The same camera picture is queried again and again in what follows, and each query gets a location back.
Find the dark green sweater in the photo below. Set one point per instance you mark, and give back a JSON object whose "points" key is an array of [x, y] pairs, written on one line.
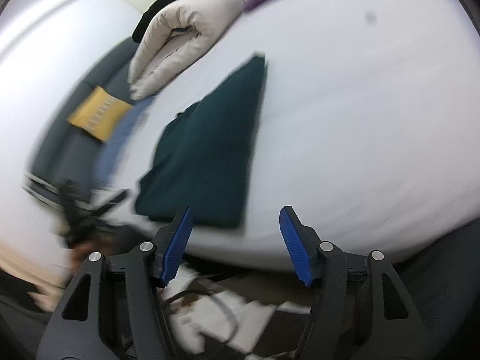
{"points": [[210, 150]]}

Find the yellow patterned cushion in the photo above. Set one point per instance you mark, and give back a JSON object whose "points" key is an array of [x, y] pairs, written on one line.
{"points": [[99, 112]]}

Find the white bed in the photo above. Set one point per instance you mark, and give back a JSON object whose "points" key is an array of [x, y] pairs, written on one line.
{"points": [[356, 120]]}

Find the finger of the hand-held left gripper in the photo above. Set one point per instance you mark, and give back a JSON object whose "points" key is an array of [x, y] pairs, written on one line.
{"points": [[108, 204]]}

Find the grey sofa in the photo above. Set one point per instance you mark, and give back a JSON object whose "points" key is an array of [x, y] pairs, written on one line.
{"points": [[67, 150]]}

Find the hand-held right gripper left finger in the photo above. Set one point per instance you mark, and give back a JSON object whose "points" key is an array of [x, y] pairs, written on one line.
{"points": [[179, 240]]}

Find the blue cloth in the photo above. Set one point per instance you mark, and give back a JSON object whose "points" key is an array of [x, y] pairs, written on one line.
{"points": [[120, 138]]}

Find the beige folded duvet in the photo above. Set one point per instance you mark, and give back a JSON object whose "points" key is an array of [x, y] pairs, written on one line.
{"points": [[180, 37]]}

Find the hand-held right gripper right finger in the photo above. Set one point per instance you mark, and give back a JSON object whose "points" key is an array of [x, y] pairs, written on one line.
{"points": [[294, 243]]}

